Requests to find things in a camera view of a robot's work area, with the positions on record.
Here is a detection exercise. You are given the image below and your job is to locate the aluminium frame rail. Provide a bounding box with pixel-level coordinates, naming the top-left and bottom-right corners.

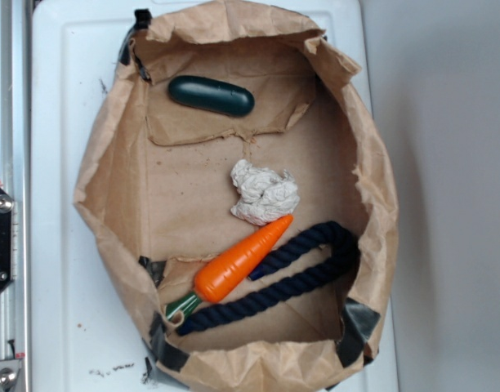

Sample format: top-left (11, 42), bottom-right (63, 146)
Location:
top-left (0, 1), bottom-right (33, 391)

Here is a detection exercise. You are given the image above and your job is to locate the brown paper bag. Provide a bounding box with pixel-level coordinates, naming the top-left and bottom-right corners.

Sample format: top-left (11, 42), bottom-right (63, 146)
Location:
top-left (74, 1), bottom-right (399, 391)

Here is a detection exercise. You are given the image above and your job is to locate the crumpled white paper ball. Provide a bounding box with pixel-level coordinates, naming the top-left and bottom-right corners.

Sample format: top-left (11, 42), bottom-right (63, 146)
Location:
top-left (230, 159), bottom-right (301, 226)

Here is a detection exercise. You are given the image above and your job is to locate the orange plastic carrot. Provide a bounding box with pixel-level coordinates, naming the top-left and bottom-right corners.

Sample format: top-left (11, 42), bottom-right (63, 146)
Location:
top-left (164, 214), bottom-right (294, 324)

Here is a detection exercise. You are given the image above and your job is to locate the dark green plastic pickle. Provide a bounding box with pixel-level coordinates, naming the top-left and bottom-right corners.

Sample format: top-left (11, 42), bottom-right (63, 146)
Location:
top-left (167, 75), bottom-right (255, 117)

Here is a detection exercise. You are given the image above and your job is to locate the white plastic tray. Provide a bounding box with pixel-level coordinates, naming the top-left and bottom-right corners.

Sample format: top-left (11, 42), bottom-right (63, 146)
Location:
top-left (30, 0), bottom-right (400, 392)

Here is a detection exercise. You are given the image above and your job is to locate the dark blue rope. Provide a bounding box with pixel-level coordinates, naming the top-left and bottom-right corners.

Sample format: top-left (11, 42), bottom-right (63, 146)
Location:
top-left (176, 220), bottom-right (359, 337)

